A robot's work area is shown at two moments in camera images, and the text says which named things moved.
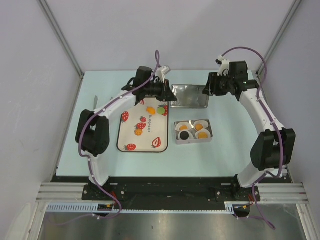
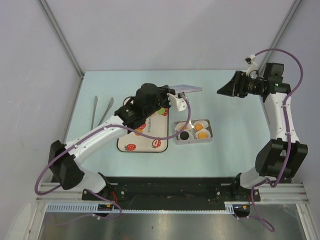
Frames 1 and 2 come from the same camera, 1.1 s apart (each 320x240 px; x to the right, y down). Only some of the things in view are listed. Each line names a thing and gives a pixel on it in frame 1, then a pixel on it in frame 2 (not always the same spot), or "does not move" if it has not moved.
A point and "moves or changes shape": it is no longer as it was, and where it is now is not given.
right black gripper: x=213 y=79 -> x=235 y=87
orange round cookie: x=202 y=135 does not move
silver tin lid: x=189 y=96 moves or changes shape
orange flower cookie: x=198 y=126 does not move
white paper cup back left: x=183 y=126 does not move
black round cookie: x=184 y=135 does not move
